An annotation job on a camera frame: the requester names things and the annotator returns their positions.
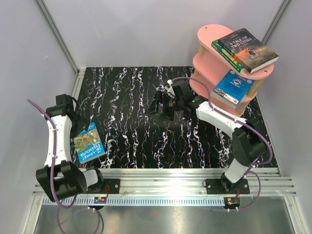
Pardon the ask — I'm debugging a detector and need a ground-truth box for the blue paperback book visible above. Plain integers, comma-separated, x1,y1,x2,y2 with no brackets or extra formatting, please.
211,70,254,108

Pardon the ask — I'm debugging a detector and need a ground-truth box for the aluminium rail frame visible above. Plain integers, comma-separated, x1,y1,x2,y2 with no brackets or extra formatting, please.
21,0,312,234

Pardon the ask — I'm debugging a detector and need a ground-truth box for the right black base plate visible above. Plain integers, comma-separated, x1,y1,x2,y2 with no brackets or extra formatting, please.
203,178,250,195

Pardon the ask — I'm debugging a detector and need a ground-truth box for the purple cable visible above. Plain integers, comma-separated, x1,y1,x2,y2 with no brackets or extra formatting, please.
26,98,103,234
169,77,273,211

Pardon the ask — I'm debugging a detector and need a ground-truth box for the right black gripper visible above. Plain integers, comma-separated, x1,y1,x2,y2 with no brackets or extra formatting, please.
144,91,183,122

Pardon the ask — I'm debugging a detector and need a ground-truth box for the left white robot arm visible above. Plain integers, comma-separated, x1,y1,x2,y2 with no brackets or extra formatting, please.
33,94,105,203

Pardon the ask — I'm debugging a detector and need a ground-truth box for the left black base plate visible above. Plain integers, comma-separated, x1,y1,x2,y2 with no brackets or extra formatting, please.
87,178,120,195

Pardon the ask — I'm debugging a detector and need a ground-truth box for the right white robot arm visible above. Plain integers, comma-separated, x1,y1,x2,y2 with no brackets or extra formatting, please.
145,77,273,194

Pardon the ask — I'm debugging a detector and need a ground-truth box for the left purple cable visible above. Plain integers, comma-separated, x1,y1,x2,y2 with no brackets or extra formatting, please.
26,98,103,234

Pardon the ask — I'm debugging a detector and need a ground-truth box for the slotted cable duct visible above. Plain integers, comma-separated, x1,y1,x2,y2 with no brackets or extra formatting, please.
42,196,226,206

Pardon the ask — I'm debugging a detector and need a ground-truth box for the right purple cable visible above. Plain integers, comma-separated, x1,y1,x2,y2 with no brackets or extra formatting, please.
169,77,273,211

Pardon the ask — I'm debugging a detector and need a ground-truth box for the black marble pattern mat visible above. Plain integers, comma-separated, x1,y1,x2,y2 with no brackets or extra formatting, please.
59,67,278,169

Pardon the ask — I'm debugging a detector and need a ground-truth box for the pink three-tier shelf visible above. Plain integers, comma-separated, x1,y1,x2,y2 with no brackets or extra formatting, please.
192,24,274,117

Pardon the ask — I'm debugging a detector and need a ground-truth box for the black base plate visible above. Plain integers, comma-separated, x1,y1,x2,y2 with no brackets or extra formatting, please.
203,178,250,195
87,178,120,195

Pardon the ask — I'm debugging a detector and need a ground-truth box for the green 104-storey treehouse book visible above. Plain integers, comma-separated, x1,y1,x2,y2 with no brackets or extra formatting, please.
212,40,245,73

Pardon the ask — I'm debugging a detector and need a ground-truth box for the blue 26-storey treehouse book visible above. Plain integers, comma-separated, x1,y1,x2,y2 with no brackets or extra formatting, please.
74,122,106,164

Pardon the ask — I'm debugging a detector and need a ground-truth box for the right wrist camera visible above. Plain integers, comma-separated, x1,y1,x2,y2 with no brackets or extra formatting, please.
164,79,176,98

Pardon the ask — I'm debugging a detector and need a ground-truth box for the dark Tale of Two Cities book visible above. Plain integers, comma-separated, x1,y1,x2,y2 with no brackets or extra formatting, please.
217,28,279,73

